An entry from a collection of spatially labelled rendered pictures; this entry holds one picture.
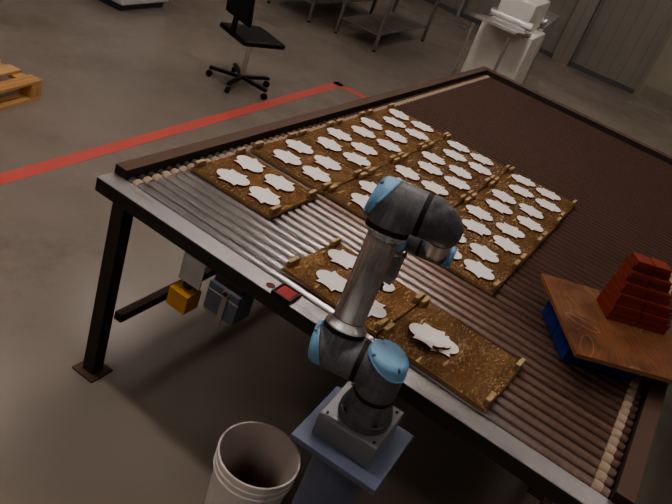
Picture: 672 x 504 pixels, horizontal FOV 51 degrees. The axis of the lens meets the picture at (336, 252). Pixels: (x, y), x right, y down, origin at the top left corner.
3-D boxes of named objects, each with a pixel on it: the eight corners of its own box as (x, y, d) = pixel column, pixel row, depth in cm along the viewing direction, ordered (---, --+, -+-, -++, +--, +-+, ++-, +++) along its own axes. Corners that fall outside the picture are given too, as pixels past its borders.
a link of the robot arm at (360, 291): (349, 390, 182) (433, 196, 168) (297, 365, 184) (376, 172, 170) (358, 373, 194) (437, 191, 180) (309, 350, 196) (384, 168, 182)
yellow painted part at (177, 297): (183, 315, 256) (197, 263, 245) (165, 302, 259) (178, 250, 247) (197, 307, 263) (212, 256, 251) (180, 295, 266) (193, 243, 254)
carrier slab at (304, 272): (374, 336, 231) (376, 333, 230) (281, 270, 246) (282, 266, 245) (423, 301, 259) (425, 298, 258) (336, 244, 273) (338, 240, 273)
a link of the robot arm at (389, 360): (390, 413, 183) (407, 375, 176) (343, 390, 185) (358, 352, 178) (401, 385, 193) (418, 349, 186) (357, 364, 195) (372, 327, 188)
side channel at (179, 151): (122, 192, 268) (126, 170, 263) (111, 185, 269) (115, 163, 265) (482, 80, 594) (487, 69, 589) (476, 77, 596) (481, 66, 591)
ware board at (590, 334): (702, 392, 248) (705, 388, 247) (574, 357, 240) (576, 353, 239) (649, 308, 291) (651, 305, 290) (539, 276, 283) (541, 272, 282)
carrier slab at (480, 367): (483, 413, 216) (485, 410, 215) (376, 338, 230) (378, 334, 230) (522, 367, 244) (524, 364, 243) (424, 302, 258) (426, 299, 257)
